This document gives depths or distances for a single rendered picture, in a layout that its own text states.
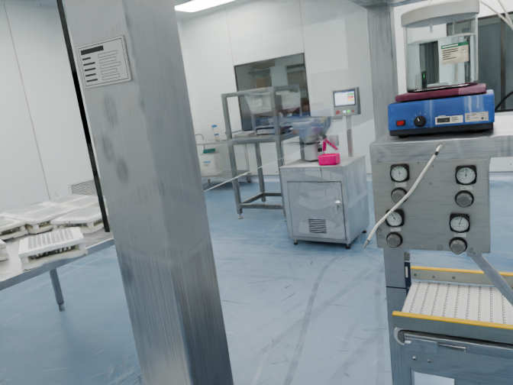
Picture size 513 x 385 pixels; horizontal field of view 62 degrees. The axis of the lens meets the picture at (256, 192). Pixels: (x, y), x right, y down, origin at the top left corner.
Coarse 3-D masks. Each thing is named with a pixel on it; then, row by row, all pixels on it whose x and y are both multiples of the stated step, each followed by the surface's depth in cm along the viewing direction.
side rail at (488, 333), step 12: (396, 324) 100; (408, 324) 98; (420, 324) 97; (432, 324) 96; (444, 324) 95; (456, 324) 93; (468, 336) 93; (480, 336) 92; (492, 336) 91; (504, 336) 89
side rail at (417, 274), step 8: (416, 272) 122; (424, 272) 121; (432, 272) 120; (440, 272) 119; (448, 272) 118; (456, 272) 117; (440, 280) 120; (448, 280) 119; (456, 280) 118; (464, 280) 117; (472, 280) 116; (480, 280) 115; (488, 280) 114; (512, 280) 111
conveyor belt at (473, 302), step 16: (416, 288) 119; (432, 288) 117; (448, 288) 116; (464, 288) 115; (480, 288) 114; (496, 288) 113; (416, 304) 110; (432, 304) 109; (448, 304) 108; (464, 304) 107; (480, 304) 106; (496, 304) 105; (480, 320) 99; (496, 320) 99; (512, 320) 98
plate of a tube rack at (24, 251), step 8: (72, 232) 188; (80, 232) 186; (24, 240) 186; (32, 240) 184; (72, 240) 176; (80, 240) 176; (24, 248) 173; (32, 248) 171; (40, 248) 170; (48, 248) 171; (56, 248) 172; (24, 256) 168
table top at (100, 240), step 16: (16, 208) 306; (16, 240) 217; (96, 240) 198; (112, 240) 198; (16, 256) 189; (80, 256) 186; (0, 272) 170; (16, 272) 168; (32, 272) 169; (0, 288) 160
